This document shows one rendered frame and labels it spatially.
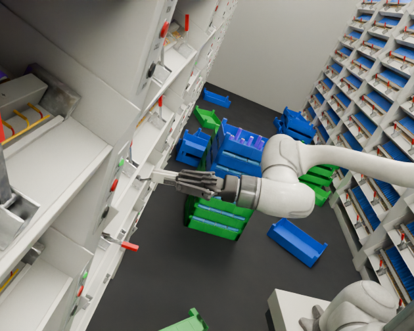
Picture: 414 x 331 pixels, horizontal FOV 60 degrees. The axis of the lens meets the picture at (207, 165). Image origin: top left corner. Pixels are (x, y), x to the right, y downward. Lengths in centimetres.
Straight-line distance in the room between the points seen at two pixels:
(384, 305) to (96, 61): 103
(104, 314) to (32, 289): 95
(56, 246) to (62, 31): 25
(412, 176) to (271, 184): 33
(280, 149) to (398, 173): 31
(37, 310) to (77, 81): 25
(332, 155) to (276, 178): 18
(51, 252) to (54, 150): 18
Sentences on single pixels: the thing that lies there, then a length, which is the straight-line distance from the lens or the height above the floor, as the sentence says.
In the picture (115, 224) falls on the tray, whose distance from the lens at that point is 88.
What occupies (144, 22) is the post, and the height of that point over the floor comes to 105.
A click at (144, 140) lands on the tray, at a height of 74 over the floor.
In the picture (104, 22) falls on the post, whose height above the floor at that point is 104.
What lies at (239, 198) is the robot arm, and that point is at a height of 65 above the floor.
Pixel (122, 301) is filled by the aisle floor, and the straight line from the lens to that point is 145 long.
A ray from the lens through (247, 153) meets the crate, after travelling 167.
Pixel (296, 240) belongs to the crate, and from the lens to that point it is 225.
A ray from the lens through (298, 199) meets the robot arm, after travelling 97.
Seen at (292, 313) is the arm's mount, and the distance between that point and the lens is 136.
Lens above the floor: 110
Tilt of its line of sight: 26 degrees down
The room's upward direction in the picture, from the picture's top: 24 degrees clockwise
